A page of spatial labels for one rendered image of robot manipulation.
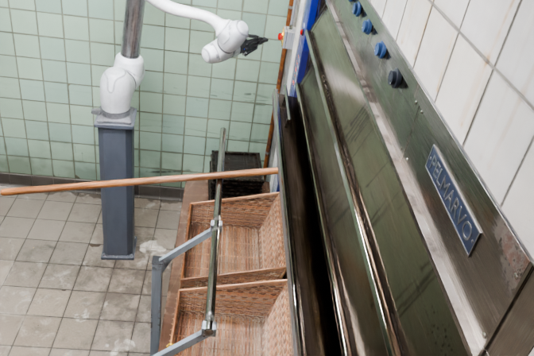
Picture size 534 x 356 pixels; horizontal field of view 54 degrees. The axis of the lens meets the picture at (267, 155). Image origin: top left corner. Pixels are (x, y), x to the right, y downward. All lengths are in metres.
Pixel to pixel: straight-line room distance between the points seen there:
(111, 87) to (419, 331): 2.21
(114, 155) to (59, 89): 0.83
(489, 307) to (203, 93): 2.91
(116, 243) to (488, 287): 2.87
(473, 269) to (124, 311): 2.62
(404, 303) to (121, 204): 2.42
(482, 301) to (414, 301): 0.22
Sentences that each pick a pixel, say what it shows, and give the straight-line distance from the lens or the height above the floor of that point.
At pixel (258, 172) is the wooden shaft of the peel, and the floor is 1.23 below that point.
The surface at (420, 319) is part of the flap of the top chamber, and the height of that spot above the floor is 1.79.
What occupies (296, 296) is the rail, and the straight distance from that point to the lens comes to 1.49.
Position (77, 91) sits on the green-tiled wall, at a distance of 3.70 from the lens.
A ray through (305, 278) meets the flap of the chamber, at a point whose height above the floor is 1.40.
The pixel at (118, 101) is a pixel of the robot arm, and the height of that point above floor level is 1.13.
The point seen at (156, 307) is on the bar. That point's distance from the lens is 2.40.
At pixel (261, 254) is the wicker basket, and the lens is 2.79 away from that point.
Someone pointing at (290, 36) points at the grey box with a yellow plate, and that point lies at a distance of 3.01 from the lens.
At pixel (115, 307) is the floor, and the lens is 3.31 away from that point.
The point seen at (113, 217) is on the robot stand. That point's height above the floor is 0.35.
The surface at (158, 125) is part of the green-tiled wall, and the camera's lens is 3.71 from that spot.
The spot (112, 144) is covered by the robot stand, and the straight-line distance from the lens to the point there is 3.03.
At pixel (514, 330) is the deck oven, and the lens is 0.77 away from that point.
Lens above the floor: 2.51
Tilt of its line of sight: 33 degrees down
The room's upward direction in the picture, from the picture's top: 9 degrees clockwise
